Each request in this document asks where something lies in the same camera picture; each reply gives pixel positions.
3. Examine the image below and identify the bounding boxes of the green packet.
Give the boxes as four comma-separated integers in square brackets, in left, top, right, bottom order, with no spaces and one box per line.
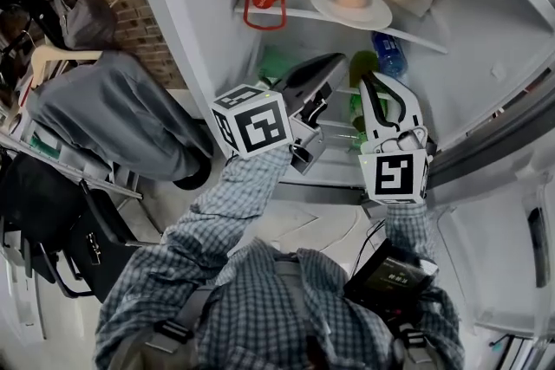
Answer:
[257,44,301,86]

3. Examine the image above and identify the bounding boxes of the green plastic bottle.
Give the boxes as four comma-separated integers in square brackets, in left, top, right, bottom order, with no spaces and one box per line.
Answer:
[348,50,394,144]

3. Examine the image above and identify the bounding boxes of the wooden clothes hanger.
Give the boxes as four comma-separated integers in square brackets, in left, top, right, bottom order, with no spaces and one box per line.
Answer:
[29,43,104,91]

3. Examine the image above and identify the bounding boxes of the white fridge shelf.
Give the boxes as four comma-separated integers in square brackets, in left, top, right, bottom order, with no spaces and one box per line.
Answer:
[233,5,448,55]

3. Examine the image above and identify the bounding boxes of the black cable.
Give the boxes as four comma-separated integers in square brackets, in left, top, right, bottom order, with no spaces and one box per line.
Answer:
[353,218,388,274]

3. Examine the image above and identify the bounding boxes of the person's right forearm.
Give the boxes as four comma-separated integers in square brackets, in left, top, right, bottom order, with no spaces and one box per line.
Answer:
[382,200,440,272]

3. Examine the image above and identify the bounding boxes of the blue plastic bottle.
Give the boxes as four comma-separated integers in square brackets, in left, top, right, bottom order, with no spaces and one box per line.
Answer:
[370,30,409,77]

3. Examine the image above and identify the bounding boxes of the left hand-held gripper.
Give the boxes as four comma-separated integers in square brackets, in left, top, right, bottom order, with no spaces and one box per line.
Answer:
[211,52,349,176]

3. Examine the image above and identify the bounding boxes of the white plate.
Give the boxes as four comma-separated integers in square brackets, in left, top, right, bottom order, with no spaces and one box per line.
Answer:
[309,0,394,30]

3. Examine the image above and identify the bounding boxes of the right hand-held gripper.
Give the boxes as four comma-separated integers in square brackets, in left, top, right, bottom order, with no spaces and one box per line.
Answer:
[356,71,434,205]

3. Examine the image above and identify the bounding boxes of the person's left forearm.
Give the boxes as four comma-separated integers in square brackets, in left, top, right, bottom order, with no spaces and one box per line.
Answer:
[161,144,295,259]

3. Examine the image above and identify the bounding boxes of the black recorder device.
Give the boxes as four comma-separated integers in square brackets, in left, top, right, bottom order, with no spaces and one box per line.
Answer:
[343,237,440,314]

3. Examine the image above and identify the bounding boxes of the white fridge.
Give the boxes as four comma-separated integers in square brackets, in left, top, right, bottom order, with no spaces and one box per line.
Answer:
[121,0,555,362]

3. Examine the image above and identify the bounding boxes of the grey harness strap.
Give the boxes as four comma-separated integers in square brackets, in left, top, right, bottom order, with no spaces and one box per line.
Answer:
[391,321,436,370]
[108,283,220,370]

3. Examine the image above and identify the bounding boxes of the person's checked shirt torso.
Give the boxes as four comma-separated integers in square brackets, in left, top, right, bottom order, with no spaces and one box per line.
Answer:
[92,237,466,370]

